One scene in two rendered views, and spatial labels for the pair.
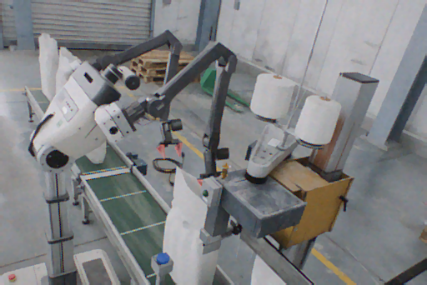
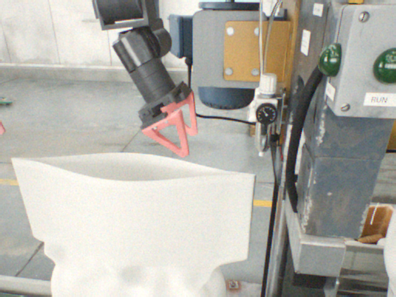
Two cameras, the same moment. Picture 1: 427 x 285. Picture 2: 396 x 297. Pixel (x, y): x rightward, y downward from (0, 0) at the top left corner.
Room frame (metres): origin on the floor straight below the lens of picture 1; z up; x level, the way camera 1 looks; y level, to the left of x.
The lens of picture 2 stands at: (1.05, 0.28, 1.33)
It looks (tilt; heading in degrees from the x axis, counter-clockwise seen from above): 25 degrees down; 318
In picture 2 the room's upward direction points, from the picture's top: straight up
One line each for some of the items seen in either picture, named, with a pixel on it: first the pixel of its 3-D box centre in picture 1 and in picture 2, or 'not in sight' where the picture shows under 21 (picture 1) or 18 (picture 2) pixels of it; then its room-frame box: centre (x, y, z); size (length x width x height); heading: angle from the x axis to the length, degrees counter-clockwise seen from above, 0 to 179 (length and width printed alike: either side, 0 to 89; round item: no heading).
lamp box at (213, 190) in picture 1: (210, 192); (381, 61); (1.15, -0.03, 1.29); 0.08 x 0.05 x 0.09; 39
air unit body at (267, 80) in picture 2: not in sight; (267, 118); (1.36, -0.17, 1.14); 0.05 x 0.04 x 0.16; 129
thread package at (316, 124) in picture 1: (318, 118); not in sight; (1.30, -0.38, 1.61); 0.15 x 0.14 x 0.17; 39
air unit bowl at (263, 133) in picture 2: not in sight; (263, 135); (1.36, -0.17, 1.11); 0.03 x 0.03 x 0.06
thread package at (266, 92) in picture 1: (272, 96); not in sight; (1.50, -0.21, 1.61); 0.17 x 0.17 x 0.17
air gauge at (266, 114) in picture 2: not in sight; (266, 113); (1.35, -0.15, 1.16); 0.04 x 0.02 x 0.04; 39
